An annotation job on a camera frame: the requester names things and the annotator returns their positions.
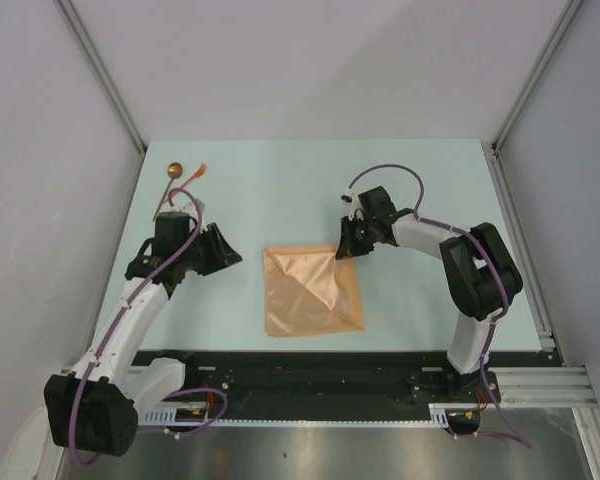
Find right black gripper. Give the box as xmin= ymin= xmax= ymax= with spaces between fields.
xmin=336 ymin=215 xmax=377 ymax=260

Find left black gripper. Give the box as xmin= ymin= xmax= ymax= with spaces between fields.
xmin=178 ymin=223 xmax=241 ymax=276

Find orange cloth napkin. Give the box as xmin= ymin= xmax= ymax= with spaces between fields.
xmin=263 ymin=245 xmax=365 ymax=338

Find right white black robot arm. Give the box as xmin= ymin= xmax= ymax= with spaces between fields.
xmin=335 ymin=186 xmax=523 ymax=401

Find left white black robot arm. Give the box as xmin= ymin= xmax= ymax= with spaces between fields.
xmin=44 ymin=211 xmax=242 ymax=456

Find orange plastic fork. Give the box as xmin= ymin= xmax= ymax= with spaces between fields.
xmin=163 ymin=163 xmax=207 ymax=205

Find copper spoon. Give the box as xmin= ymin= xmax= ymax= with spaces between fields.
xmin=152 ymin=162 xmax=183 ymax=221

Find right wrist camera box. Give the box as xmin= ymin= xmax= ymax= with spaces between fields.
xmin=341 ymin=188 xmax=364 ymax=220

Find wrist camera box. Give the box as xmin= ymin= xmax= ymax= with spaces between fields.
xmin=341 ymin=188 xmax=364 ymax=220
xmin=177 ymin=200 xmax=205 ymax=219

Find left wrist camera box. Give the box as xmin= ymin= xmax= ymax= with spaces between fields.
xmin=177 ymin=200 xmax=205 ymax=219

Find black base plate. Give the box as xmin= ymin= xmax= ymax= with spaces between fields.
xmin=133 ymin=350 xmax=500 ymax=422

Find slotted cable duct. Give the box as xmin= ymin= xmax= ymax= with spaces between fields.
xmin=139 ymin=404 xmax=479 ymax=431

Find left aluminium frame post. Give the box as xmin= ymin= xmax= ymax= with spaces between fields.
xmin=53 ymin=0 xmax=148 ymax=158

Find aluminium frame post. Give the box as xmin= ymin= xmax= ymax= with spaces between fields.
xmin=490 ymin=0 xmax=588 ymax=153
xmin=53 ymin=0 xmax=148 ymax=158

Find right aluminium frame post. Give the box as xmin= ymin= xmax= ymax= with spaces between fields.
xmin=490 ymin=0 xmax=588 ymax=153

